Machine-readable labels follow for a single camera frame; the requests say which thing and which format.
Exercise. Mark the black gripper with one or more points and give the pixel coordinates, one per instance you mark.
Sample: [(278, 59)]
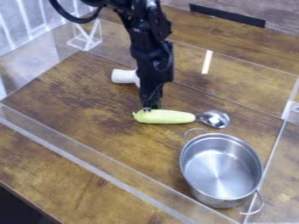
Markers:
[(154, 56)]

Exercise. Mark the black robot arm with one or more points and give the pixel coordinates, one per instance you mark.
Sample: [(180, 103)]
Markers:
[(148, 28)]

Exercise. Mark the toy mushroom brown cap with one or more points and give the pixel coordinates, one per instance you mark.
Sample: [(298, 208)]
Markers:
[(124, 77)]

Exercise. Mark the stainless steel pot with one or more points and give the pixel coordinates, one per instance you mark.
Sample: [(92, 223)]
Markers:
[(223, 171)]

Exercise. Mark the black bar on table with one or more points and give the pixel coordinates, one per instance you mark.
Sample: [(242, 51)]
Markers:
[(247, 20)]

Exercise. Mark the clear acrylic triangle bracket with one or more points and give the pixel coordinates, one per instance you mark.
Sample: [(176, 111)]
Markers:
[(85, 40)]

